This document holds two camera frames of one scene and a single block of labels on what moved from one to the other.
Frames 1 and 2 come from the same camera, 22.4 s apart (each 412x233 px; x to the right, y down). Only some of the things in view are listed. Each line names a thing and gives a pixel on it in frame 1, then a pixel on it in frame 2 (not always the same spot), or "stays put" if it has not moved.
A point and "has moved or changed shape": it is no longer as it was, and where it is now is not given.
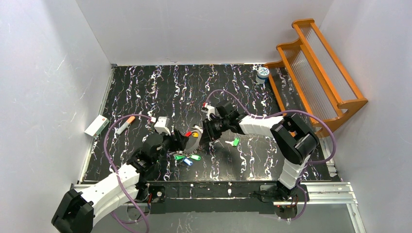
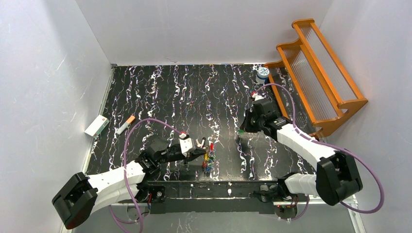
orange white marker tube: (129, 121) stays put
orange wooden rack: (311, 83) stays put
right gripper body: (209, 131) -> (246, 121)
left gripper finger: (178, 141) -> (195, 153)
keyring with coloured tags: (195, 138) has moved or changed shape
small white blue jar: (262, 74) stays put
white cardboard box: (99, 123) stays put
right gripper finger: (211, 131) -> (246, 126)
